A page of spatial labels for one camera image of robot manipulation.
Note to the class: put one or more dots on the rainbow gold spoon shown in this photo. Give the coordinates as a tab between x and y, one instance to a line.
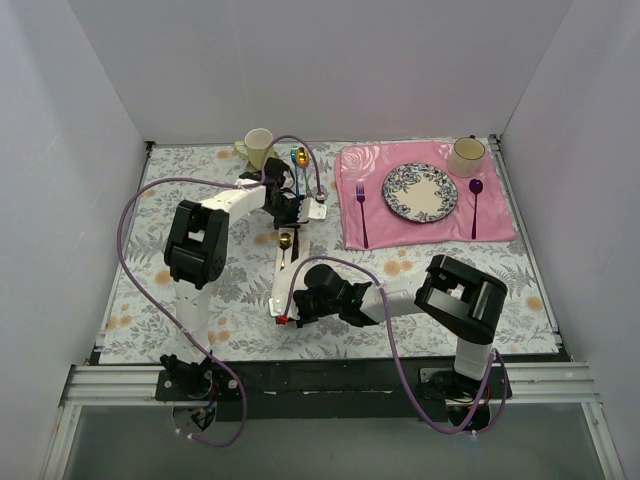
302	161

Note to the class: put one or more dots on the rose gold knife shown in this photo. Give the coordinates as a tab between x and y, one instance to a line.
295	245

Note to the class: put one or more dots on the purple fork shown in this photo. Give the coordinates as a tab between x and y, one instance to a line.
361	198

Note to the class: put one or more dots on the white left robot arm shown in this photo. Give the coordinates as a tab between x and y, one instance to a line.
196	255

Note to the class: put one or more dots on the blue fork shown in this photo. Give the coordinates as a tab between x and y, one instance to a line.
293	155

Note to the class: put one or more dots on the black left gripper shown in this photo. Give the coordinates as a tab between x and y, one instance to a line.
293	208

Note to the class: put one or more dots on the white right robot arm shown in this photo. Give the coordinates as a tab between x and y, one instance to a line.
461	298

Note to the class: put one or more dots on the purple spoon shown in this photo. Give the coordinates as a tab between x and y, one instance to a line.
476	187

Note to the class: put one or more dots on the cream enamel mug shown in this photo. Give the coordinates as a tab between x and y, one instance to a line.
466	156

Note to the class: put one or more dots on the blue floral plate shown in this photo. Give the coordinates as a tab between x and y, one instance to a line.
420	193

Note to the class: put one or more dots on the pink floral placemat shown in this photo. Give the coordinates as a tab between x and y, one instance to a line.
371	163

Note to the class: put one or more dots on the yellow green mug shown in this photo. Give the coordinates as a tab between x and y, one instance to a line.
254	145

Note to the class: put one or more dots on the white cloth napkin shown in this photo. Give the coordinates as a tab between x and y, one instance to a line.
281	284

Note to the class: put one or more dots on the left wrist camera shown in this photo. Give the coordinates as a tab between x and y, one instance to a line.
315	207

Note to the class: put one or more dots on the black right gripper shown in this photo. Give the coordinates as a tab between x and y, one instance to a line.
304	304

